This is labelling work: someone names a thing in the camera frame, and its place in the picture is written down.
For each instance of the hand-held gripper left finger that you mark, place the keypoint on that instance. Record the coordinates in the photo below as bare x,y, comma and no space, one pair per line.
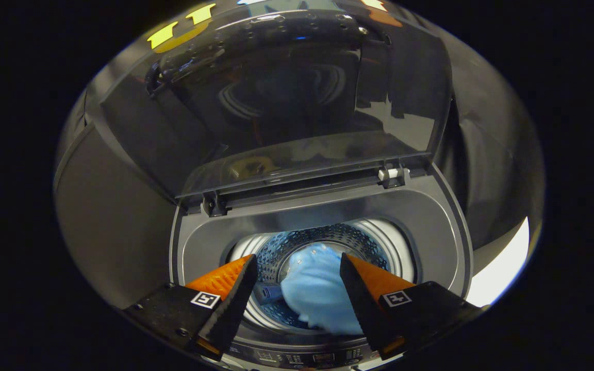
232,301

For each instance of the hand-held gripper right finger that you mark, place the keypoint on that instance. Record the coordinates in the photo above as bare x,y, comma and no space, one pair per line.
364,301

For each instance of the light blue polo shirt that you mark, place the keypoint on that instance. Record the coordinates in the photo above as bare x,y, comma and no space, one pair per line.
317,288

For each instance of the tinted washing machine lid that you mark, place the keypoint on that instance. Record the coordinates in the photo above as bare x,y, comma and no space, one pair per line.
276,103

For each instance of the white paper sheet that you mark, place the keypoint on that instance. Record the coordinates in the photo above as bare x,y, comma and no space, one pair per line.
503,268

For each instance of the dark grey cabinet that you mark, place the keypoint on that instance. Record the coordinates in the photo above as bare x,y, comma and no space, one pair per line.
111,221

